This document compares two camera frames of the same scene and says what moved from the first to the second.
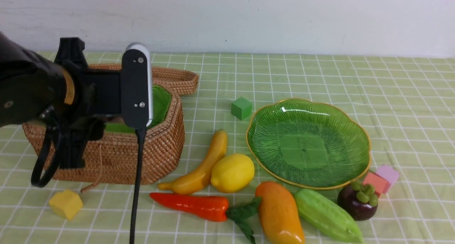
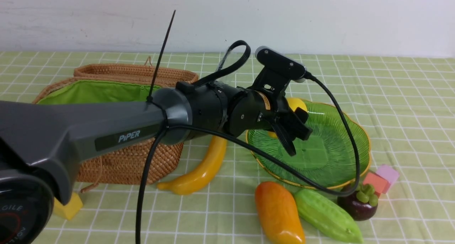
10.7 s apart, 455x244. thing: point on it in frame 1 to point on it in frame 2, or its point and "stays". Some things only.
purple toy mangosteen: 359,201 stays
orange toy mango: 279,214 stays
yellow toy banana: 198,180 stays
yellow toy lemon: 232,173 to 294,103
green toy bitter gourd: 325,218 stays
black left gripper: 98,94 to 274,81
